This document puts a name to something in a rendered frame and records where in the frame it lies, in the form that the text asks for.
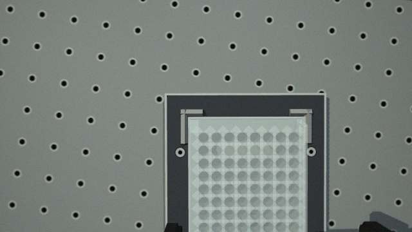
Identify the white well plate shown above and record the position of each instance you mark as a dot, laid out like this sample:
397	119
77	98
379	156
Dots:
237	164

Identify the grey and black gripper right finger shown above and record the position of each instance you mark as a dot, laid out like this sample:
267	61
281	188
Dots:
372	226

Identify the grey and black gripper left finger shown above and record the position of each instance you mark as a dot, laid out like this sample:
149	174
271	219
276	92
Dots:
173	227

